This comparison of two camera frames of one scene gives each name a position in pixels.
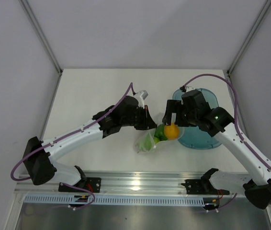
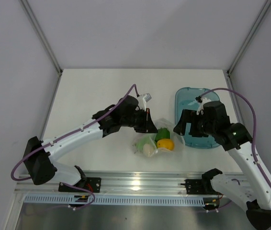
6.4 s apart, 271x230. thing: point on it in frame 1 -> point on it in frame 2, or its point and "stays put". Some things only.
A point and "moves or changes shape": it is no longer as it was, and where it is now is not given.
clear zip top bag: (147, 140) moves or changes shape
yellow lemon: (171, 132) -> (166, 143)
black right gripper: (175, 106) -> (187, 116)
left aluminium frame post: (29, 14) stays put
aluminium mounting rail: (121, 182) stays put
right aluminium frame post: (249, 37) stays put
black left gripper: (147, 123) stays put
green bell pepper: (159, 132) moves or changes shape
